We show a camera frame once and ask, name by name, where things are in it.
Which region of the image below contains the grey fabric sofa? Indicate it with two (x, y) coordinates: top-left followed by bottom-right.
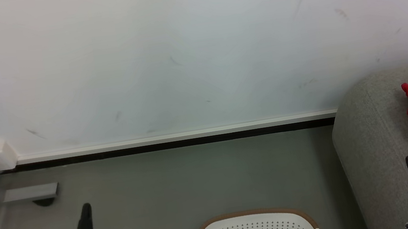
(323, 66), (408, 229)

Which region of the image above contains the black round foot pad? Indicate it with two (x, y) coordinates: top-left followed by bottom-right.
(32, 196), (57, 209)

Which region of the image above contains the white wall baseboard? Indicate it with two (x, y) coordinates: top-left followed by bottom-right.
(14, 109), (339, 165)

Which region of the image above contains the grey metal foot bar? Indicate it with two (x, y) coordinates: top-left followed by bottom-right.
(1, 182), (61, 205)

